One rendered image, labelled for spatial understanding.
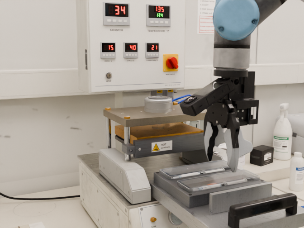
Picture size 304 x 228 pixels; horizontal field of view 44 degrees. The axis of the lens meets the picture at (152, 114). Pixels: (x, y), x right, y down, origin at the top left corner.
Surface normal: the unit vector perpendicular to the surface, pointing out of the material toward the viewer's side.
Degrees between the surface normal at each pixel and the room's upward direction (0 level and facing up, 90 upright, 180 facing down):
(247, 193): 90
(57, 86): 90
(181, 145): 90
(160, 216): 65
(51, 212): 0
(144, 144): 90
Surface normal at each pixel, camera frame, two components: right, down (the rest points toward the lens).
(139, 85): 0.43, 0.16
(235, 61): -0.05, 0.18
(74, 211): 0.00, -0.98
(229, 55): -0.35, 0.16
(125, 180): -0.90, 0.07
